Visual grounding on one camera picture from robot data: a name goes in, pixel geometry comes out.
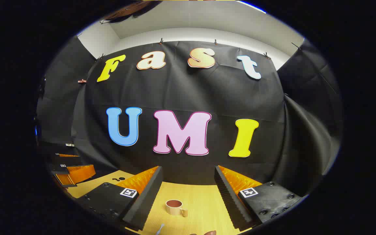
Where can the beige cup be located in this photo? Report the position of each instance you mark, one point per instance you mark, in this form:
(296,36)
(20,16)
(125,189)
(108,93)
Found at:
(174,208)

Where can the black backdrop cloth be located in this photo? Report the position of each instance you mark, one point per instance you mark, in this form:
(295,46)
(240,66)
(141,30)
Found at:
(174,91)

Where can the wooden desktop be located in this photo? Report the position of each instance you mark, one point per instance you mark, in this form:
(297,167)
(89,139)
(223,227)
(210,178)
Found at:
(201,202)

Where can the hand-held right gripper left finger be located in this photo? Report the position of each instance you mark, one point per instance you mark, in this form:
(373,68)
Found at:
(148,199)

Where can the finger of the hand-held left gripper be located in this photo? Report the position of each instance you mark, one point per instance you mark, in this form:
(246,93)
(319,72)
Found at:
(77,174)
(64,159)

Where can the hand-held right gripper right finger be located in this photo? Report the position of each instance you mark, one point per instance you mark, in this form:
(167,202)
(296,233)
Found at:
(228,199)

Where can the round cork coaster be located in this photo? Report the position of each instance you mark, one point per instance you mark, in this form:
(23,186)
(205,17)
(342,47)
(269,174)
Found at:
(205,233)

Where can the white toothbrush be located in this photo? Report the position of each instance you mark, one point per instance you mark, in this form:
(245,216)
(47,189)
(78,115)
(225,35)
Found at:
(160,228)

